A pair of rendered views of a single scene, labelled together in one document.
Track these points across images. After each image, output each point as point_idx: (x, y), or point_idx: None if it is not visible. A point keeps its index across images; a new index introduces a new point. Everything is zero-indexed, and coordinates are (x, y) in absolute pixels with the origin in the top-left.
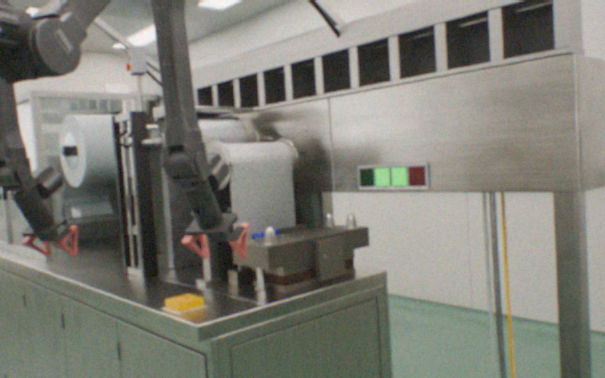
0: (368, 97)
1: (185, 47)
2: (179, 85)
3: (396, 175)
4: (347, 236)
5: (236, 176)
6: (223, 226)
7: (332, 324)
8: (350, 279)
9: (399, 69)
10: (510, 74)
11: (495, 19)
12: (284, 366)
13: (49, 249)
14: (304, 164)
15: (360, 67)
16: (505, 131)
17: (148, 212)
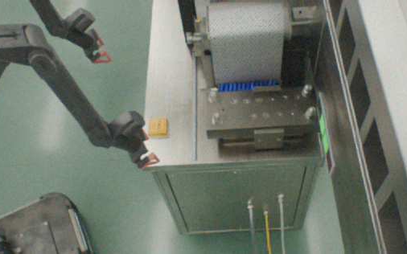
0: (335, 62)
1: (71, 92)
2: (71, 113)
3: (325, 139)
4: (294, 127)
5: (217, 49)
6: (134, 156)
7: (254, 172)
8: (280, 156)
9: (351, 81)
10: (371, 228)
11: (388, 185)
12: (209, 182)
13: (102, 42)
14: (310, 29)
15: (346, 22)
16: (355, 239)
17: (186, 6)
